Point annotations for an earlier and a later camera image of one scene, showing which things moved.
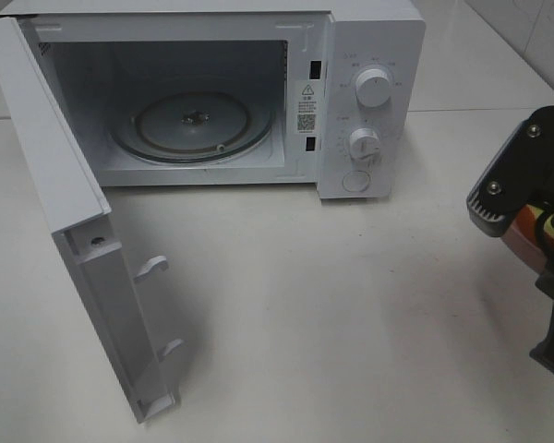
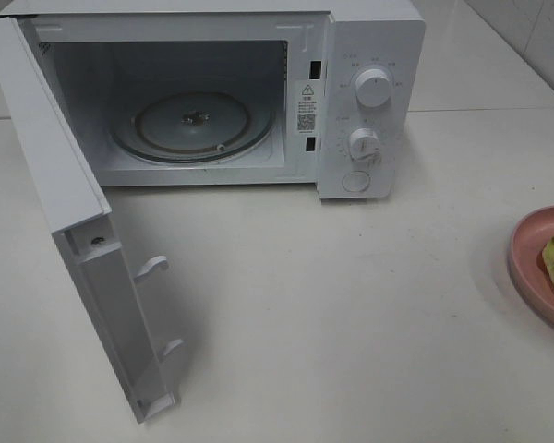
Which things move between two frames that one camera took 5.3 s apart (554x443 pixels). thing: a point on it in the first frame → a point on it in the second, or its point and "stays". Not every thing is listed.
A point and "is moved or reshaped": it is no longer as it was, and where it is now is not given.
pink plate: (525, 247) is moved or reshaped
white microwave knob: (365, 145) stays
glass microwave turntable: (192, 126) stays
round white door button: (355, 181) stays
